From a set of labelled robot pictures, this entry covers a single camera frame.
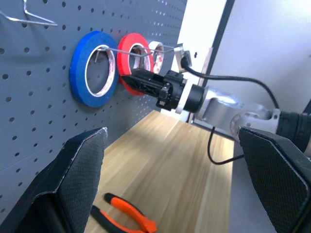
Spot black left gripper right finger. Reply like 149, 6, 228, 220
238, 126, 311, 233

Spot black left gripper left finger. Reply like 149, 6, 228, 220
0, 127, 108, 233

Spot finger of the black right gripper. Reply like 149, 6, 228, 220
131, 69, 167, 85
120, 75, 162, 97

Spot red tape roll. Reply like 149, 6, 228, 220
117, 33, 155, 97

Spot white tape roll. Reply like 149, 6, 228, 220
148, 41, 165, 75

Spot blue tape roll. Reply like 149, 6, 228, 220
69, 31, 120, 108

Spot grey metal pegboard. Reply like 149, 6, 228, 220
0, 0, 189, 225

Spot orange and black pliers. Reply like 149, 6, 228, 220
90, 192, 157, 233

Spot white partition panel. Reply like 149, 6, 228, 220
170, 0, 228, 122

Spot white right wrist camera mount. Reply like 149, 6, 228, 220
173, 43, 193, 115

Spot long metal wire peg hook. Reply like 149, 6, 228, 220
95, 44, 176, 58

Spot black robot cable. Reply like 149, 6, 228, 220
180, 56, 280, 166

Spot black partition frame strip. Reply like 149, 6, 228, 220
194, 0, 237, 123

